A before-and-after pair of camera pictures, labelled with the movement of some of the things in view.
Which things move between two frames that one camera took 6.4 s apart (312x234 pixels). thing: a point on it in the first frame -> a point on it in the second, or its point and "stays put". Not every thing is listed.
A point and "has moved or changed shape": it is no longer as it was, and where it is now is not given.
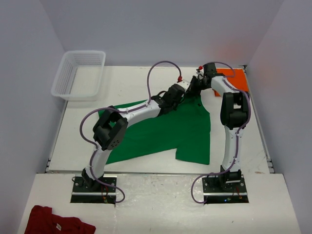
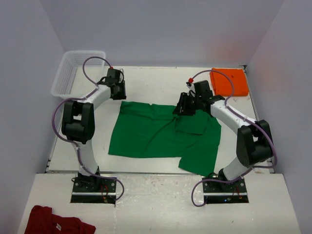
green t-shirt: x=184 y=127 has moved or changed shape
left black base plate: x=82 y=193 stays put
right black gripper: x=192 y=91 -> x=182 y=108
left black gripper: x=174 y=107 -> x=122 y=95
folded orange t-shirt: x=239 y=81 stays put
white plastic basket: x=79 y=75 stays put
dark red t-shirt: x=41 y=221 stays put
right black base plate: x=230 y=192 stays put
